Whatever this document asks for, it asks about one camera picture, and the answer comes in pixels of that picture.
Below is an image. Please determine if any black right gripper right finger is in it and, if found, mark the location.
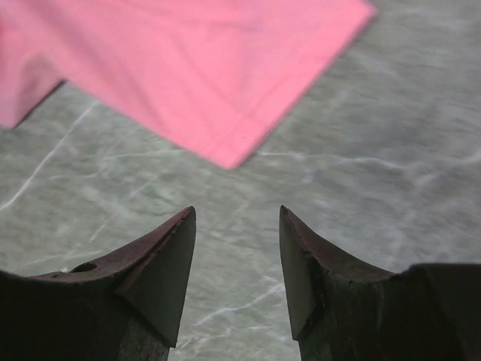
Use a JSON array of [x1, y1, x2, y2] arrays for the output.
[[279, 207, 480, 360]]

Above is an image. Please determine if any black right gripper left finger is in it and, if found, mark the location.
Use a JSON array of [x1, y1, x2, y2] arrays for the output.
[[1, 207, 196, 360]]

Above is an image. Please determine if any pink t shirt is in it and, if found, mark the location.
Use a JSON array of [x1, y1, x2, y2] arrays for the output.
[[1, 0, 376, 168]]

